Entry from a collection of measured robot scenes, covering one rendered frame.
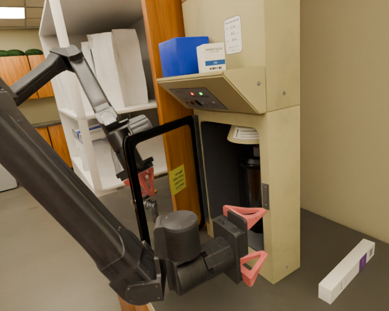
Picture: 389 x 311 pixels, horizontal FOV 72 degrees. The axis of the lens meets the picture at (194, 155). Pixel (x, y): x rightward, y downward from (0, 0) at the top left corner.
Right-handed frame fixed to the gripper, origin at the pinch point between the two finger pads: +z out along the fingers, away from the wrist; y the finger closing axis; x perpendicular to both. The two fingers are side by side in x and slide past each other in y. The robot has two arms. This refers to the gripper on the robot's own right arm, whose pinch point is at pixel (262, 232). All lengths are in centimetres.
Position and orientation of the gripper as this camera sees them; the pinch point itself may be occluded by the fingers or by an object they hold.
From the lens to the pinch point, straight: 56.0
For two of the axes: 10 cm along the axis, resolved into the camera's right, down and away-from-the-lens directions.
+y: -1.0, -9.5, -2.9
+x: -5.2, -2.0, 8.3
